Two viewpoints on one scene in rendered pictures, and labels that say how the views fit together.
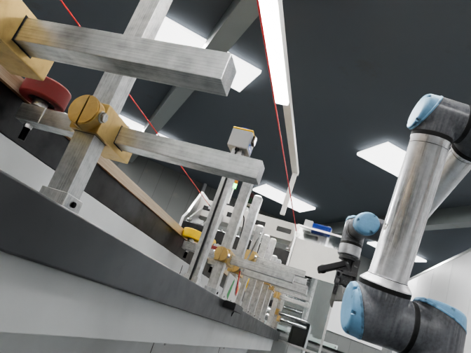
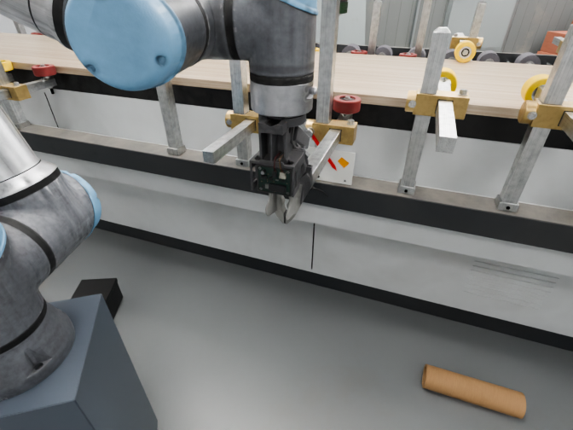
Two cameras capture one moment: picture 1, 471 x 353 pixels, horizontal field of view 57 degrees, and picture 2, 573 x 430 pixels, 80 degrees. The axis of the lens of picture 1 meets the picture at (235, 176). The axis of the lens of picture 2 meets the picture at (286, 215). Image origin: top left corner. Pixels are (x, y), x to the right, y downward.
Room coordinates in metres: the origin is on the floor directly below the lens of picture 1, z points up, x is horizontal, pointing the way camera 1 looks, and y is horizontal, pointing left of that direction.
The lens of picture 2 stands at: (1.79, -1.05, 1.19)
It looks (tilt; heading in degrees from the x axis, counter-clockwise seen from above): 34 degrees down; 93
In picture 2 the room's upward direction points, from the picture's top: straight up
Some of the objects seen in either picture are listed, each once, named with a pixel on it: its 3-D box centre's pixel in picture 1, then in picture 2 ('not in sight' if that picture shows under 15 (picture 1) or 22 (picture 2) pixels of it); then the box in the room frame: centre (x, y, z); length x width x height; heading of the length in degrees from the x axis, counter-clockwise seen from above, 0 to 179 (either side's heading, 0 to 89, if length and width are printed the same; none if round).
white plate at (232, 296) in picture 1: (232, 290); (309, 162); (1.81, -0.14, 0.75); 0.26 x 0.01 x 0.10; 163
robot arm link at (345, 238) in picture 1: (354, 232); (279, 27); (1.76, -0.55, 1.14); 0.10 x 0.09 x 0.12; 176
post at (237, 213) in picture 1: (229, 237); (240, 95); (1.60, -0.06, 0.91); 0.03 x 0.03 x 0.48; 73
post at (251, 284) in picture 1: (254, 277); (534, 140); (2.32, -0.27, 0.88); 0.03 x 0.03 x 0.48; 73
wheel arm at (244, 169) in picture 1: (132, 142); (2, 95); (0.67, 0.17, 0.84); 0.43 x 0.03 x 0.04; 73
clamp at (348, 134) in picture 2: (235, 267); (331, 130); (1.86, -0.13, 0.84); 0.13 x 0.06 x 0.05; 163
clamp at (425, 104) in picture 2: (251, 257); (436, 103); (2.10, -0.20, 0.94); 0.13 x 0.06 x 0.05; 163
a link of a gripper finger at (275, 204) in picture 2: (338, 296); (274, 205); (1.74, -0.55, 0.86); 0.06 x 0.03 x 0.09; 75
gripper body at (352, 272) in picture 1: (346, 272); (280, 151); (1.76, -0.55, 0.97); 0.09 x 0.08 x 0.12; 75
